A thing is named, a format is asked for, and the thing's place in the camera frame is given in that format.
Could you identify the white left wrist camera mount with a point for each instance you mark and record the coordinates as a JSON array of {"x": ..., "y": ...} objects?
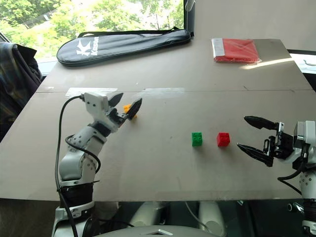
[{"x": 95, "y": 105}]

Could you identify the green toy brick cube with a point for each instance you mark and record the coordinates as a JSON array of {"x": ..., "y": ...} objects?
[{"x": 197, "y": 139}]

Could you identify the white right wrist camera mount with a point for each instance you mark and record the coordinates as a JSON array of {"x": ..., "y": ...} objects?
[{"x": 304, "y": 132}]

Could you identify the grey window frame post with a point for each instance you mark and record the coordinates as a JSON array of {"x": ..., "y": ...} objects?
[{"x": 189, "y": 22}]

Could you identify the red toy brick cube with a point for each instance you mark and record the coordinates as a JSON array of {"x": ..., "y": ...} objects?
[{"x": 223, "y": 139}]

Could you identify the white window ledge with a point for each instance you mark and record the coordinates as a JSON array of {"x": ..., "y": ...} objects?
[{"x": 302, "y": 59}]

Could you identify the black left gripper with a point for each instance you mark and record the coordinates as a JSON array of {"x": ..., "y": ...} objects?
[{"x": 118, "y": 117}]

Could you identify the black racket bag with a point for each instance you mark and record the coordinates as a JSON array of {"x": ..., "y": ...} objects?
[{"x": 123, "y": 45}]

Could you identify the orange toy brick cube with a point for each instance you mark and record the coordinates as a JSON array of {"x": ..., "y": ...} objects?
[{"x": 126, "y": 107}]

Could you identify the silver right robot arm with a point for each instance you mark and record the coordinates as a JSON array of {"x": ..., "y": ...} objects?
[{"x": 308, "y": 182}]

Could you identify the red packet in clear wrap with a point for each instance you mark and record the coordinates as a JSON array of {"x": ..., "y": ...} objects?
[{"x": 239, "y": 50}]

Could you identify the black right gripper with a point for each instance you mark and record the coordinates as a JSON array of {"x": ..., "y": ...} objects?
[{"x": 284, "y": 145}]

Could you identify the dark plaid jacket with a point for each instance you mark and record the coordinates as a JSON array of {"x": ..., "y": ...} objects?
[{"x": 14, "y": 81}]

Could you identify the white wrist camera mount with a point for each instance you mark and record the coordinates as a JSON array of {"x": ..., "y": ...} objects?
[
  {"x": 95, "y": 105},
  {"x": 304, "y": 132}
]

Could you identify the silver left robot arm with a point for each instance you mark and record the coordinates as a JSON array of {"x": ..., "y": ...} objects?
[{"x": 74, "y": 163}]

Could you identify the clear tape strip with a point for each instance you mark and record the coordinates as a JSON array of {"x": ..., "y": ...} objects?
[{"x": 91, "y": 91}]

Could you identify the white rounded shape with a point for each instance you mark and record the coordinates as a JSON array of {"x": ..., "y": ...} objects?
[
  {"x": 211, "y": 214},
  {"x": 145, "y": 212}
]

